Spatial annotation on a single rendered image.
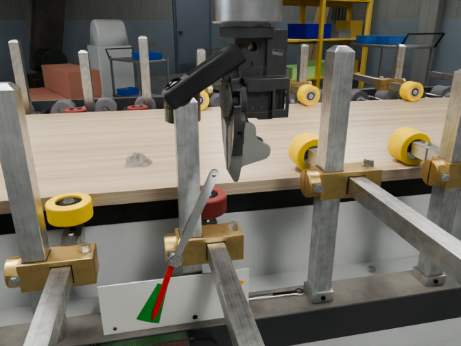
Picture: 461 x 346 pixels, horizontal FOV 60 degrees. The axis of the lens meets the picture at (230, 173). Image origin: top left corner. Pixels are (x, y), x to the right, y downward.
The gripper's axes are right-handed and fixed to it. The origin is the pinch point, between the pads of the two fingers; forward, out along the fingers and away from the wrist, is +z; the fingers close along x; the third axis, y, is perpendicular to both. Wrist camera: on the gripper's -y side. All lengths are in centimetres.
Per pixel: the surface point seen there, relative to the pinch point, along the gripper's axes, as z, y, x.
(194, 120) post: -6.6, -4.3, 6.1
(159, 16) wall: -38, 39, 1008
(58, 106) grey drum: 17, -53, 153
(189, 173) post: 1.9, -5.3, 6.1
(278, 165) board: 10.5, 17.9, 30.4
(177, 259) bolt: 15.7, -8.2, 3.4
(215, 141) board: 11, 7, 54
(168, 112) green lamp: -7.0, -7.9, 10.9
